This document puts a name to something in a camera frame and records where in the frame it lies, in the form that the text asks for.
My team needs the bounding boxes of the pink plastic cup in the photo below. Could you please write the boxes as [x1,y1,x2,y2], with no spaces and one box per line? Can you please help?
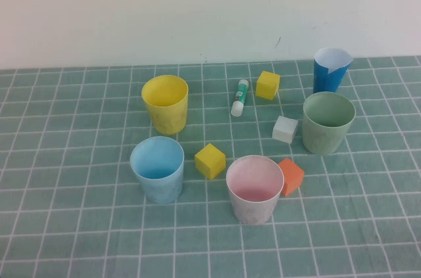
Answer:
[226,154,285,226]

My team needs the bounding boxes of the orange foam cube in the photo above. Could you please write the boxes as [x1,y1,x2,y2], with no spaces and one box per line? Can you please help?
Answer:
[278,157,305,197]

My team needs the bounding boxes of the white green glue stick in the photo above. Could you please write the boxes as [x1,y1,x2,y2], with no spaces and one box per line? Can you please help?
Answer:
[230,79,250,118]

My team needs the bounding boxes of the green grid tablecloth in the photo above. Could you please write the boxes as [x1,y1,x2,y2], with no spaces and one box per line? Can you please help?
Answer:
[0,55,421,278]

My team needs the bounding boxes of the light blue plastic cup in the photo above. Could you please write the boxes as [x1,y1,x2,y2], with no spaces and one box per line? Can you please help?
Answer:
[130,136,185,205]

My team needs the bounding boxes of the yellow plastic cup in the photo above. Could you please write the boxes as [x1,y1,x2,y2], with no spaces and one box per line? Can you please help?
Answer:
[141,74,189,135]

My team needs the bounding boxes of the green plastic cup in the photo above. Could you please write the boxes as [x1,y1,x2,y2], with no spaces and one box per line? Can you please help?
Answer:
[302,91,357,156]

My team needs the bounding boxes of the white foam cube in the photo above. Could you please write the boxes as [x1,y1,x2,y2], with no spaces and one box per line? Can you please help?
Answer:
[272,115,299,144]

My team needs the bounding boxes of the yellow foam cube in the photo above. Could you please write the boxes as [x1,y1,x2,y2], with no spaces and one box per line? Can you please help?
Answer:
[255,70,282,100]
[194,143,227,180]

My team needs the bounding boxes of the blue paper cone cup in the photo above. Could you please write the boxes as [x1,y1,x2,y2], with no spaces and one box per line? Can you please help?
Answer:
[312,47,354,95]

